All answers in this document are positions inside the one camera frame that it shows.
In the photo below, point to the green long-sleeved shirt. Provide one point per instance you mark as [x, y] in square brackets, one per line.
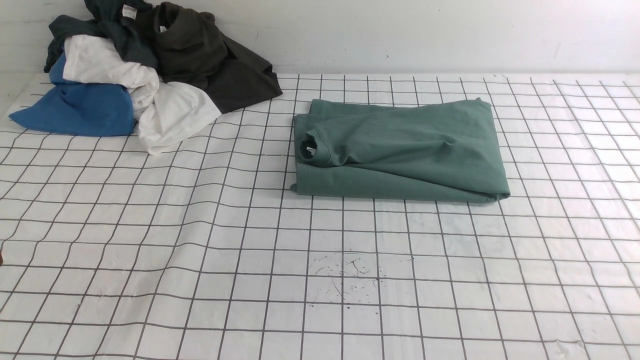
[436, 153]

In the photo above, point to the white grid tablecloth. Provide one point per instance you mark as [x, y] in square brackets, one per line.
[204, 253]

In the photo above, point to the white garment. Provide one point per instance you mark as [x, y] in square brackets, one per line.
[166, 113]

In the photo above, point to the dark olive garment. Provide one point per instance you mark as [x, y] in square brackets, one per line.
[191, 49]

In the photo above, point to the dark teal garment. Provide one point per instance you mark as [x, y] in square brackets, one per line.
[113, 20]

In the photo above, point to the blue garment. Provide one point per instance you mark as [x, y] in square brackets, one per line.
[79, 109]

